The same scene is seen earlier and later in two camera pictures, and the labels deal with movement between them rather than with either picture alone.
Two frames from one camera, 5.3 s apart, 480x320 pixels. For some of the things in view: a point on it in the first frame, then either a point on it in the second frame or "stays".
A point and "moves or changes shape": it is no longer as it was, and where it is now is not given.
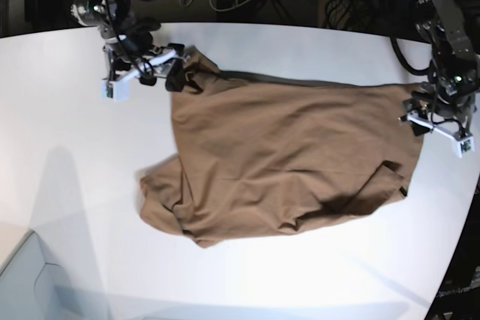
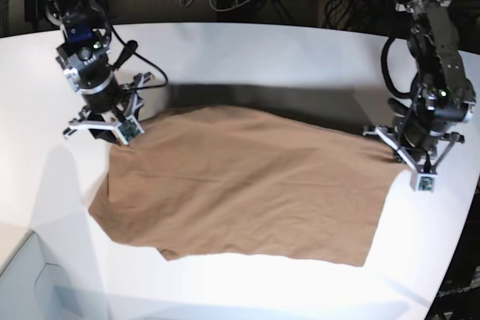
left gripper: x=148 y=66 → x=121 y=123
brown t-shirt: x=254 y=153 moves or changes shape
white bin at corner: x=31 y=288 stays
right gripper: x=421 y=123 → x=425 y=161
